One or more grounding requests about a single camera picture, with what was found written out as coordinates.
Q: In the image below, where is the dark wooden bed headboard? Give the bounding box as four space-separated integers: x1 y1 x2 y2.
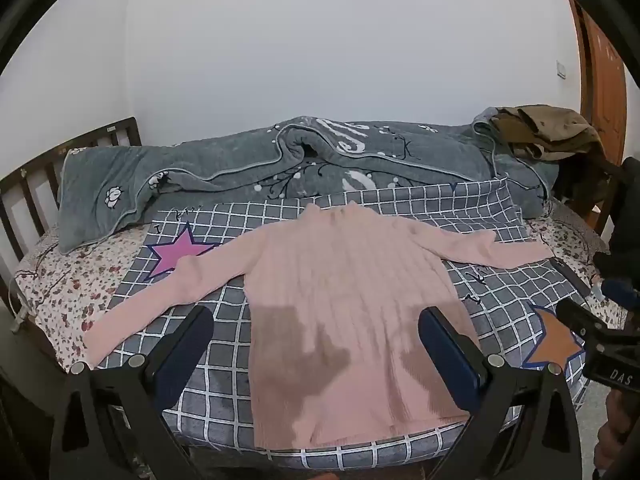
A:
0 116 143 271

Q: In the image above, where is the wooden chair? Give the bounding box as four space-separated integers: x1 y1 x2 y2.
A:
555 152 626 236

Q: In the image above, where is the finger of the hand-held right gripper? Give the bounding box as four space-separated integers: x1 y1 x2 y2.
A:
556 299 621 348
594 252 640 311

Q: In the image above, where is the orange wooden door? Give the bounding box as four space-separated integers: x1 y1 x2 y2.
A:
567 0 628 166

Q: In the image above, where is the dark green cloth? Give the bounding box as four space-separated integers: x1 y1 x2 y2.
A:
619 156 640 261

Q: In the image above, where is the floral bed sheet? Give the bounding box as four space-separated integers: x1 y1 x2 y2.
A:
12 200 621 376

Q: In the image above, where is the white cable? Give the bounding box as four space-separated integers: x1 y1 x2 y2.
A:
7 280 31 333

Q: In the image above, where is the grey-green fleece quilt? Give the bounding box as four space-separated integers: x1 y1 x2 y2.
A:
57 116 561 253

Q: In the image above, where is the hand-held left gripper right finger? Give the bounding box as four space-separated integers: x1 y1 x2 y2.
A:
417 306 583 480

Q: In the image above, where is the brown clothes pile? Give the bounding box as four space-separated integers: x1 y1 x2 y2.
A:
487 105 608 161

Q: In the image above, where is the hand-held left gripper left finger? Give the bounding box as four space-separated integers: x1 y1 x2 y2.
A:
50 305 216 480

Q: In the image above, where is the pink ribbed sweater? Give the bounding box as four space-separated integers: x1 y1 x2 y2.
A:
82 201 552 448

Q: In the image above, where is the grey checked blanket with stars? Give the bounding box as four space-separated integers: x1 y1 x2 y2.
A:
107 175 591 471

